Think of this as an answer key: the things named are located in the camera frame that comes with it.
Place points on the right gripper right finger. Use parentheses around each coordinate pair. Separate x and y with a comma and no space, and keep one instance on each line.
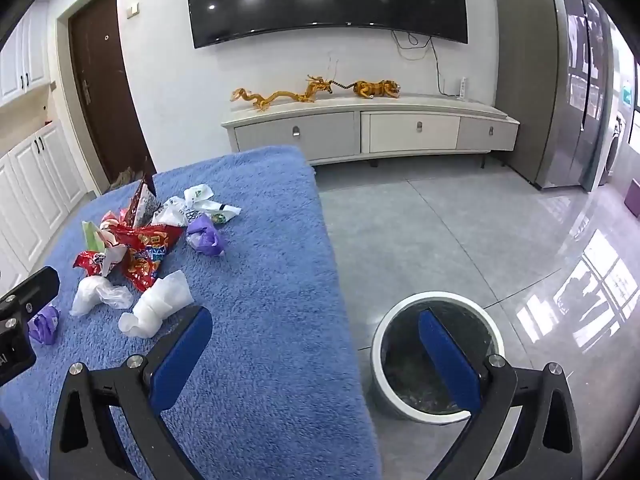
(545,442)

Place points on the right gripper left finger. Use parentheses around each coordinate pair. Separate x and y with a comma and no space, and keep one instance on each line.
(85,443)

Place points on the red silver chip bag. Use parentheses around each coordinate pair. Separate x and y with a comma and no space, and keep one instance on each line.
(101,263)

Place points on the white plastic bag wad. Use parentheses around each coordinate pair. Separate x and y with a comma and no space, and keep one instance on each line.
(164,298)

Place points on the pink snack wrapper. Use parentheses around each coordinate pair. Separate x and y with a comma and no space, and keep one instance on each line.
(113,222)

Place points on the red snack bag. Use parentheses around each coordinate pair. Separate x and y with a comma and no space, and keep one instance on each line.
(146,249)

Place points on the dark brown snack bag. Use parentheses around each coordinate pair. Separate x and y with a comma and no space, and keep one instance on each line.
(143,205)

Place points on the white printed bag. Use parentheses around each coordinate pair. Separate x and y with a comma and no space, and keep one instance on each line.
(197,201)

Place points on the purple plastic bag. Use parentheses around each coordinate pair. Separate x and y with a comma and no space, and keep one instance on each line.
(204,238)

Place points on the white round trash bin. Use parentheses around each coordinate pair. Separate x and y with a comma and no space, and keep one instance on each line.
(404,376)

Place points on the small purple wrapper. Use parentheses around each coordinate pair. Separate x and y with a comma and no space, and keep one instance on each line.
(44,325)

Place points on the clear crumpled plastic bag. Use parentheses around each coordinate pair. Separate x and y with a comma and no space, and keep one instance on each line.
(96,289)

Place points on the white cupboard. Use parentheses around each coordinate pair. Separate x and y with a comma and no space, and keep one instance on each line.
(40,181)

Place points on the blue fluffy blanket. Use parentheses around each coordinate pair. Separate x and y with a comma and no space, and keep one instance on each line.
(276,393)

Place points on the dark brown door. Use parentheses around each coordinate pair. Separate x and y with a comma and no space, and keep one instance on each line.
(104,93)

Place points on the washing machine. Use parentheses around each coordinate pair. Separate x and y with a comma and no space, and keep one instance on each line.
(613,149)

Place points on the white grey TV cabinet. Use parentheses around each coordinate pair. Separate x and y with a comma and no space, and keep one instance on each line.
(348,129)

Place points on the golden tiger figurine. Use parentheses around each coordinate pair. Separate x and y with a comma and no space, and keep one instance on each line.
(370,90)

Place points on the grey refrigerator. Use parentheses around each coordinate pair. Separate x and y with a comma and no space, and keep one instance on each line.
(555,71)

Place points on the golden dragon figurine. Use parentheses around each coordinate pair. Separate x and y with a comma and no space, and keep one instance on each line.
(315,85)

